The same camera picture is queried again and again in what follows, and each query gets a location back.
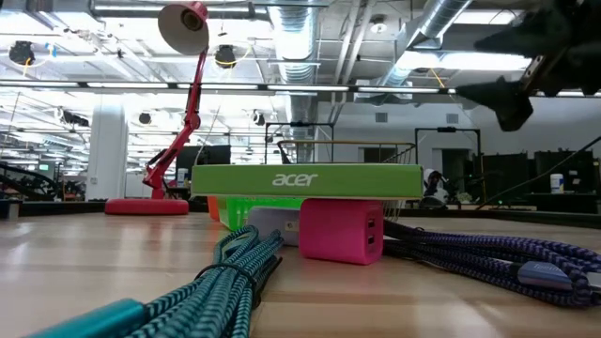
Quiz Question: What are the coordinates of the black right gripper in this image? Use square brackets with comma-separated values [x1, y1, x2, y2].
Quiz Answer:
[455, 0, 601, 132]

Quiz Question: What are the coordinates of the purple braided cable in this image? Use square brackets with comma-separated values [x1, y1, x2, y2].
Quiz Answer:
[382, 219, 601, 310]

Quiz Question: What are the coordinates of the white and green acer box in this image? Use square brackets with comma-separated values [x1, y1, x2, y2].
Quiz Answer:
[191, 162, 424, 201]

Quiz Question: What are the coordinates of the pink charger block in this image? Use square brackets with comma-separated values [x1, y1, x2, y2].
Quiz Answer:
[299, 198, 385, 267]

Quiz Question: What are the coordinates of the lavender charger block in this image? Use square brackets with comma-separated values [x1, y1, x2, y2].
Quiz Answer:
[246, 206, 301, 248]

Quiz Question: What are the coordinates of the teal pen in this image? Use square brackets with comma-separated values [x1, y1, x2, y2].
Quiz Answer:
[23, 224, 285, 338]

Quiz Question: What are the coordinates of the green plastic bin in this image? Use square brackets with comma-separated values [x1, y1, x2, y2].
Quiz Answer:
[216, 195, 305, 232]

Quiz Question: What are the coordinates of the person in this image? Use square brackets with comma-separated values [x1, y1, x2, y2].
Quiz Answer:
[422, 168, 450, 208]

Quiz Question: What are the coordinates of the black background monitor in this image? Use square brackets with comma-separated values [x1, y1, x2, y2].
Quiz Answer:
[176, 145, 232, 189]

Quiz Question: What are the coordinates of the red desk lamp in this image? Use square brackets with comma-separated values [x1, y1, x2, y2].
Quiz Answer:
[103, 1, 210, 217]

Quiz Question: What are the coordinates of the black background rig frame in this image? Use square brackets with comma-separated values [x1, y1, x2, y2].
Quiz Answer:
[414, 126, 484, 204]

